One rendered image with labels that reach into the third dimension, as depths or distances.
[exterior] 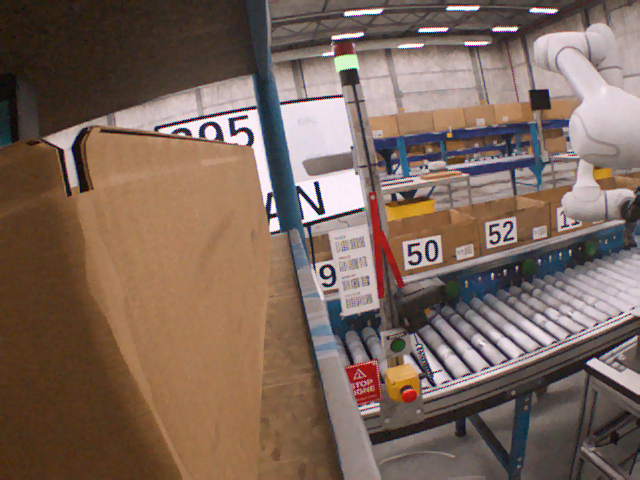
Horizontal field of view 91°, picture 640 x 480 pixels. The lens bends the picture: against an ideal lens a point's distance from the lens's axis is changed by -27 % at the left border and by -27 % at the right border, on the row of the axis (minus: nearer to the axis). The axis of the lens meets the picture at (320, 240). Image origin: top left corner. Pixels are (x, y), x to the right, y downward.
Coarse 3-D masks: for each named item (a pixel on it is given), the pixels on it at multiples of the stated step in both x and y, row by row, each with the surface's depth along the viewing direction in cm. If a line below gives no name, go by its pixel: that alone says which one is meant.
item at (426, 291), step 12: (408, 288) 92; (420, 288) 90; (432, 288) 90; (444, 288) 90; (396, 300) 92; (408, 300) 89; (420, 300) 89; (432, 300) 90; (444, 300) 91; (408, 312) 90; (420, 312) 92; (420, 324) 92
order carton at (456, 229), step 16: (400, 224) 184; (416, 224) 185; (432, 224) 186; (448, 224) 187; (464, 224) 157; (400, 240) 156; (448, 240) 158; (464, 240) 159; (400, 256) 157; (448, 256) 159; (400, 272) 158; (416, 272) 159
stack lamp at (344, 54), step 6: (336, 48) 83; (342, 48) 82; (348, 48) 82; (354, 48) 84; (336, 54) 83; (342, 54) 83; (348, 54) 83; (354, 54) 83; (336, 60) 84; (342, 60) 83; (348, 60) 83; (354, 60) 83; (336, 66) 85; (342, 66) 83; (348, 66) 83; (354, 66) 83
